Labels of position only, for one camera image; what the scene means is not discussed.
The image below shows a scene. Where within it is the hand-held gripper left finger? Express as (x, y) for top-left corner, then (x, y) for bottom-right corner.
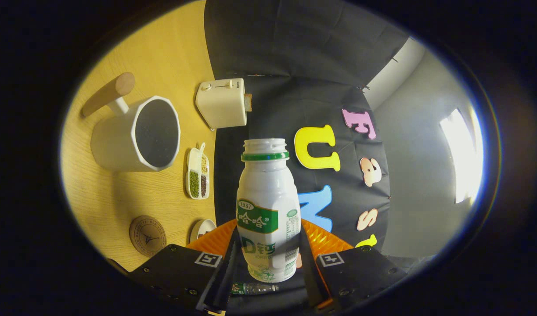
(128, 219), (241, 315)

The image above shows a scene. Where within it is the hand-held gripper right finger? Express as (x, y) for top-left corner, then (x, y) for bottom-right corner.
(297, 218), (407, 313)

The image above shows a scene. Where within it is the round wooden coaster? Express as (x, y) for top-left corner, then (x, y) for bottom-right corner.
(129, 215), (167, 258)

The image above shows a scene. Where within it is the white juice bottle green label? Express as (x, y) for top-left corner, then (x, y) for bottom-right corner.
(236, 138), (302, 284)

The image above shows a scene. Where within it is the white cup wooden handle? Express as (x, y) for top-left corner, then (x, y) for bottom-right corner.
(81, 72), (181, 172)

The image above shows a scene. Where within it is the clear plastic water bottle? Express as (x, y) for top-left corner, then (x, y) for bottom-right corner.
(231, 282), (279, 295)

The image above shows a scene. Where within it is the round white plate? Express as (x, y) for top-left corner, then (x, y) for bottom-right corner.
(189, 219), (217, 244)

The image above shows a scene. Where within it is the white divided dish with beans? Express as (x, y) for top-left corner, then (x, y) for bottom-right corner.
(185, 142), (210, 200)

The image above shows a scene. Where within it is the cream toaster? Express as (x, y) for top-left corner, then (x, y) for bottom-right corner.
(195, 78), (248, 131)

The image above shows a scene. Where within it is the black backdrop cloth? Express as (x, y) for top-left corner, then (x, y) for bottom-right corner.
(204, 0), (422, 308)

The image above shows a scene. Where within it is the wooden table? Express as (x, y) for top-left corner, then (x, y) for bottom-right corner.
(60, 0), (218, 273)

